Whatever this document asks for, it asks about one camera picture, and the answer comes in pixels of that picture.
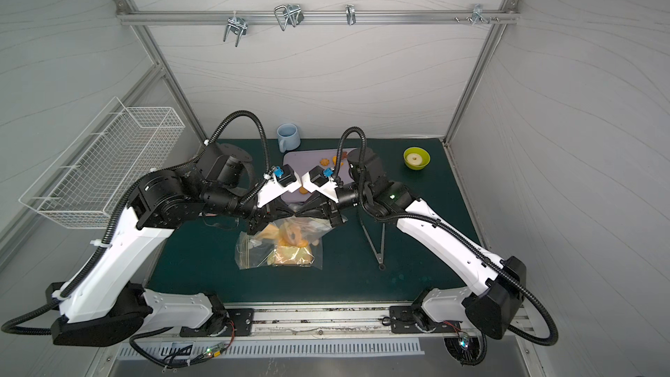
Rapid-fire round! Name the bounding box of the lavender plastic tray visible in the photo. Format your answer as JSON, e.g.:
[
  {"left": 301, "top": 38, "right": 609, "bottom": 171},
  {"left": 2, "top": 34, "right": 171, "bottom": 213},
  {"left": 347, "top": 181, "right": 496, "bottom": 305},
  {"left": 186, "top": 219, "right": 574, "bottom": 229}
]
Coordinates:
[{"left": 282, "top": 148, "right": 353, "bottom": 204}]

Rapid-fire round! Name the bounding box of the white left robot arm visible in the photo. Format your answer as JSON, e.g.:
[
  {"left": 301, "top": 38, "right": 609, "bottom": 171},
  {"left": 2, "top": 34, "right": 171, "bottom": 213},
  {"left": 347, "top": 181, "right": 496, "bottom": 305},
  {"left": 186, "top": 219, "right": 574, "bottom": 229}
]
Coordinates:
[{"left": 1, "top": 110, "right": 300, "bottom": 347}]

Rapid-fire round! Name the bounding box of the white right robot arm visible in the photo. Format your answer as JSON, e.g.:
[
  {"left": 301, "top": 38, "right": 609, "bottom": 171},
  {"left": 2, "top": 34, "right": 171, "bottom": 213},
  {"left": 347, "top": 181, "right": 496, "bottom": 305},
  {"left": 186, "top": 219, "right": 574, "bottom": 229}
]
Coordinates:
[{"left": 297, "top": 127, "right": 559, "bottom": 347}]

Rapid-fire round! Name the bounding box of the clear zip bag with duck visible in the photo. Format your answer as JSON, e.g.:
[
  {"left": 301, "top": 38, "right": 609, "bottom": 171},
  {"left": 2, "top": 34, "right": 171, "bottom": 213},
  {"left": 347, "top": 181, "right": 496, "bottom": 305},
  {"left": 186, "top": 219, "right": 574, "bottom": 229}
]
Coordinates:
[{"left": 235, "top": 233, "right": 323, "bottom": 270}]

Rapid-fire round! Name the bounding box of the light blue ceramic mug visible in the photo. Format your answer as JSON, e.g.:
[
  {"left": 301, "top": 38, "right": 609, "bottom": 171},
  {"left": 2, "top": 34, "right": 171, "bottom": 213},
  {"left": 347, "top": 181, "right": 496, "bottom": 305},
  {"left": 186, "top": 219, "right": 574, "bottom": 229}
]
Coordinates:
[{"left": 277, "top": 123, "right": 301, "bottom": 153}]

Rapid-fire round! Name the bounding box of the green plastic bowl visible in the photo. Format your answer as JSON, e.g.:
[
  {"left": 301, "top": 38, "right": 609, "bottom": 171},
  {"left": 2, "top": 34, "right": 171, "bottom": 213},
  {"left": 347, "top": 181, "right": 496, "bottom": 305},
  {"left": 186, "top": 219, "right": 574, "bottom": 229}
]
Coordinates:
[{"left": 403, "top": 147, "right": 431, "bottom": 171}]

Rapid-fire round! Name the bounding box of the white vent strip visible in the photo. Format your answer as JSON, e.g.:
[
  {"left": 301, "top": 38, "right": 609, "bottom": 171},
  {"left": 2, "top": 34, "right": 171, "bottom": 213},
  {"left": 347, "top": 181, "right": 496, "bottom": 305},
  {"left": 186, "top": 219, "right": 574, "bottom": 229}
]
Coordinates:
[{"left": 117, "top": 338, "right": 425, "bottom": 361}]

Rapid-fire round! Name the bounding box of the metal hook clamp left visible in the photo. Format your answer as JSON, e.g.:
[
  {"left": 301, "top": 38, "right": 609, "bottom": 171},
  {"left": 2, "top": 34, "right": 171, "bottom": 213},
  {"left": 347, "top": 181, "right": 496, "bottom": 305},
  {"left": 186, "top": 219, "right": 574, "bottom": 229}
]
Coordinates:
[{"left": 223, "top": 16, "right": 248, "bottom": 47}]

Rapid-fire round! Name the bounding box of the metal hook clamp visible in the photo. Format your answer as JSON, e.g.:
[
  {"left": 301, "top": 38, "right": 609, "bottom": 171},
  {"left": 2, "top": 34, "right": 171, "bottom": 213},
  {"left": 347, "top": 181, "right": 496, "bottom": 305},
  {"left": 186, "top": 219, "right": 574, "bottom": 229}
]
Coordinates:
[
  {"left": 454, "top": 3, "right": 501, "bottom": 25},
  {"left": 273, "top": 3, "right": 305, "bottom": 31},
  {"left": 223, "top": 16, "right": 248, "bottom": 47}
]

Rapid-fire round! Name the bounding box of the metal hook small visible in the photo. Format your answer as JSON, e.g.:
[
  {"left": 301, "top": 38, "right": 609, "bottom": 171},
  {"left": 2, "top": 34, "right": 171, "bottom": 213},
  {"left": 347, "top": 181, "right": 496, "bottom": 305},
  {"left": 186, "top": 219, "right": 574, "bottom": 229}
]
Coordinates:
[{"left": 345, "top": 5, "right": 356, "bottom": 26}]

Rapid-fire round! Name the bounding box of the metal hook clamp middle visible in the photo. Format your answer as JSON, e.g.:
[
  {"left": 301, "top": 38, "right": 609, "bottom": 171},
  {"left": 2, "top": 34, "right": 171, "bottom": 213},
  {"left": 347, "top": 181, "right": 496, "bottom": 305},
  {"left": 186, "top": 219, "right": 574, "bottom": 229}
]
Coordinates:
[{"left": 273, "top": 3, "right": 305, "bottom": 31}]

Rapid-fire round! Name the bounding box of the metal hook clamp right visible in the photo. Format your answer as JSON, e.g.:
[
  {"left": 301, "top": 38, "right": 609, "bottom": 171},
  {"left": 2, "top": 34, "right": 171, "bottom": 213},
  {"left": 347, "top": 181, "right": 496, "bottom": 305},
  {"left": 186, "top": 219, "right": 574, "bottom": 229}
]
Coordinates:
[{"left": 454, "top": 3, "right": 501, "bottom": 25}]

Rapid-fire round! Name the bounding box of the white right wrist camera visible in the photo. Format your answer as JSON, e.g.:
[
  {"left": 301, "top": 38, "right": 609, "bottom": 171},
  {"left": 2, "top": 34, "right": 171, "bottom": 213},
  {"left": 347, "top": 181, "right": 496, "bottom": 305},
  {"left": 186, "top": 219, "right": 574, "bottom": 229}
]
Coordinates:
[{"left": 301, "top": 166, "right": 340, "bottom": 202}]

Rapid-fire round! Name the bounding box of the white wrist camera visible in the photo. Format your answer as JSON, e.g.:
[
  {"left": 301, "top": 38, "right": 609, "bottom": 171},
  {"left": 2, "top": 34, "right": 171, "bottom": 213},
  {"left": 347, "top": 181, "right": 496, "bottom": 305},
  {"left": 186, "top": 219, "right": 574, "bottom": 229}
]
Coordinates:
[
  {"left": 301, "top": 166, "right": 340, "bottom": 202},
  {"left": 256, "top": 164, "right": 302, "bottom": 208}
]

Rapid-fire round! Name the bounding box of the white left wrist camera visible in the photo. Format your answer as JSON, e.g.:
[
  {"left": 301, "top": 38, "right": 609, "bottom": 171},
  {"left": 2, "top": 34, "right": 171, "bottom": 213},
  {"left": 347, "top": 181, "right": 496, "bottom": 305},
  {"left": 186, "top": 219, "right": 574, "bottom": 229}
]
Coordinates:
[{"left": 256, "top": 164, "right": 302, "bottom": 208}]

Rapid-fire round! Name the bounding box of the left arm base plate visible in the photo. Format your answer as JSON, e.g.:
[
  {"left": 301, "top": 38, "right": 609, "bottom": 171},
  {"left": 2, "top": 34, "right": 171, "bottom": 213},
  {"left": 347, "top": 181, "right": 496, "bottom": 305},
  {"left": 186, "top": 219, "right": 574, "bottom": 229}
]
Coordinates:
[{"left": 179, "top": 308, "right": 254, "bottom": 338}]

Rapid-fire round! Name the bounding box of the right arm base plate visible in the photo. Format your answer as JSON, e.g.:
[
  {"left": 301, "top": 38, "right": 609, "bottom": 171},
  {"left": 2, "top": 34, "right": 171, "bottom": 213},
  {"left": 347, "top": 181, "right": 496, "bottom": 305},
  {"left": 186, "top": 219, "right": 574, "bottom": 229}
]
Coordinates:
[{"left": 381, "top": 305, "right": 462, "bottom": 334}]

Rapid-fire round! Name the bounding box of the white wire basket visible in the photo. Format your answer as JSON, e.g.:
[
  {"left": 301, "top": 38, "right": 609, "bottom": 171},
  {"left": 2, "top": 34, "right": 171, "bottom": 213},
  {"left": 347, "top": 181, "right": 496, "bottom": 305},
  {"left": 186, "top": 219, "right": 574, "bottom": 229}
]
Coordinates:
[{"left": 18, "top": 97, "right": 185, "bottom": 230}]

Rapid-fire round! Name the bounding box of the aluminium top rail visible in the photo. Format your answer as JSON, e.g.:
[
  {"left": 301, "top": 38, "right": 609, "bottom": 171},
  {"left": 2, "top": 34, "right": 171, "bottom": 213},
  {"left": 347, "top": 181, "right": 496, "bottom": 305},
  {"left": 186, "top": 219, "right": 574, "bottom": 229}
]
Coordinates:
[{"left": 117, "top": 8, "right": 521, "bottom": 26}]

